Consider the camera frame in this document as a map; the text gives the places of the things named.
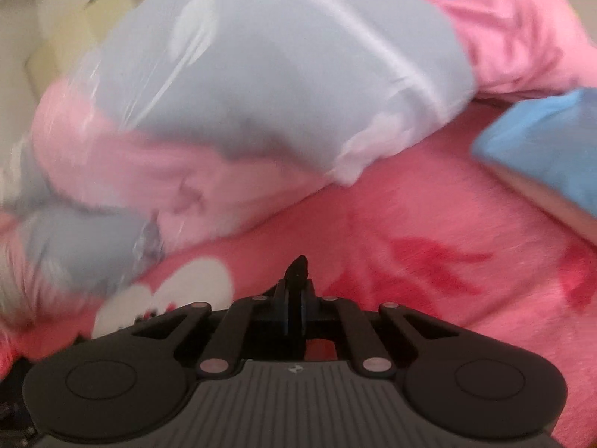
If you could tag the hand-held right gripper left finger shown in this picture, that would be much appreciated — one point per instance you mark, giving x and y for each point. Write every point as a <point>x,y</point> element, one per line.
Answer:
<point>284,310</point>

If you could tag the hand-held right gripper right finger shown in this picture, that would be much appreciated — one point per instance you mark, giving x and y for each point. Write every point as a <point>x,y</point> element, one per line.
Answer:
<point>305,310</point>

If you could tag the pink floral bed blanket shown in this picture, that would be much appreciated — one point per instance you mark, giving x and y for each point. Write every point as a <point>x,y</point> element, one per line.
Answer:
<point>419,224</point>

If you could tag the pink grey floral quilt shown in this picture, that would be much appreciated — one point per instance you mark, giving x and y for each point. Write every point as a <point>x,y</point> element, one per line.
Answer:
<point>256,79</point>

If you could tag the blue and pink cushion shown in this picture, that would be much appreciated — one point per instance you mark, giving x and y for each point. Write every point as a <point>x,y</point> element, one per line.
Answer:
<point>545,149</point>

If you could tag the cream wardrobe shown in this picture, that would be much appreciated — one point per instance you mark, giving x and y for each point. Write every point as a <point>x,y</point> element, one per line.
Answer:
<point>93,32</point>

